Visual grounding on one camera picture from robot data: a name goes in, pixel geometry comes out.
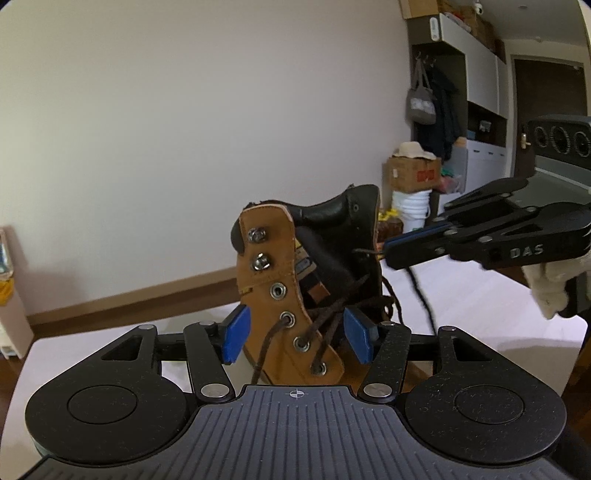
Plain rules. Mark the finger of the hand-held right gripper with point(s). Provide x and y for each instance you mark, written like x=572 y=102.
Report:
x=425 y=254
x=415 y=235

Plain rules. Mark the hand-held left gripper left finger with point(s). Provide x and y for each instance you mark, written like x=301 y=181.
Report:
x=236 y=334

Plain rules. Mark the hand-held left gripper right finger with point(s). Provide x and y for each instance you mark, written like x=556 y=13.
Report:
x=358 y=334

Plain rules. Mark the brown shoelace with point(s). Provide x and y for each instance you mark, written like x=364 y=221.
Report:
x=272 y=334

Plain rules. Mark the tan leather boot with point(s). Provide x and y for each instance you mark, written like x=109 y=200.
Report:
x=272 y=277

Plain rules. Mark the person's right hand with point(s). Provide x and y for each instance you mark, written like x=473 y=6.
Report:
x=549 y=288

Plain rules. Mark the row of cooking oil bottles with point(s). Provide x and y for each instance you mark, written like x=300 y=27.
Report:
x=391 y=224

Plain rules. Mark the white plastic bucket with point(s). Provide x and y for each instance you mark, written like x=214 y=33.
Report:
x=411 y=207

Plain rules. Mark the red-label cardboard box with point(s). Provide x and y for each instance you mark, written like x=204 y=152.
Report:
x=411 y=175

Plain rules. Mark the cream sun hat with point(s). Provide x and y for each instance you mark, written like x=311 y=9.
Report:
x=415 y=151

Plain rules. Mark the dark hanging jacket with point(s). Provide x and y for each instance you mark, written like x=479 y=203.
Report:
x=443 y=115

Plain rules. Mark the grey tote bag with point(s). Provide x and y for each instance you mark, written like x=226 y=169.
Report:
x=421 y=104

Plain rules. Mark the dark wooden door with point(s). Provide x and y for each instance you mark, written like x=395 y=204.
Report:
x=549 y=87

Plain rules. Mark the tall white cabinet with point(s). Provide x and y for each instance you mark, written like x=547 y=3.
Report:
x=482 y=78

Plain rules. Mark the white trash bin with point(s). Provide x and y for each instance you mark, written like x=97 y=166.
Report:
x=14 y=323

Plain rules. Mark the plain cardboard box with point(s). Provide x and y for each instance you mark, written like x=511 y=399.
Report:
x=418 y=8

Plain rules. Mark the white security camera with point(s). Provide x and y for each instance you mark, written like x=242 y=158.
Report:
x=478 y=5

